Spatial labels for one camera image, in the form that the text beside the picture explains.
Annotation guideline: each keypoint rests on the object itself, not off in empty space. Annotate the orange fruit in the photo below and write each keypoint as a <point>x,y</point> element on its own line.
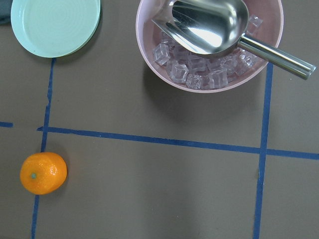
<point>43,173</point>

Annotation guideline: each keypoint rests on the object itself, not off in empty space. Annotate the light green plate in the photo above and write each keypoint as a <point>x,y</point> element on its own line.
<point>54,28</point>

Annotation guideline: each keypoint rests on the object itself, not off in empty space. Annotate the clear ice cubes pile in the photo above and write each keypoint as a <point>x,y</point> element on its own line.
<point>200,73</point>

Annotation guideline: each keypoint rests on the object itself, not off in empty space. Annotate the metal ice scoop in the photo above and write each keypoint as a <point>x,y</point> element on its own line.
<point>216,27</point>

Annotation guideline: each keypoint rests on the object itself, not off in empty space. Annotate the pink bowl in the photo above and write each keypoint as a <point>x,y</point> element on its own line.
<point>148,37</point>

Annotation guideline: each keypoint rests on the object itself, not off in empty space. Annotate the dark grey folded cloth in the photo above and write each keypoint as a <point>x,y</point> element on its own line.
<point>5,11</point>

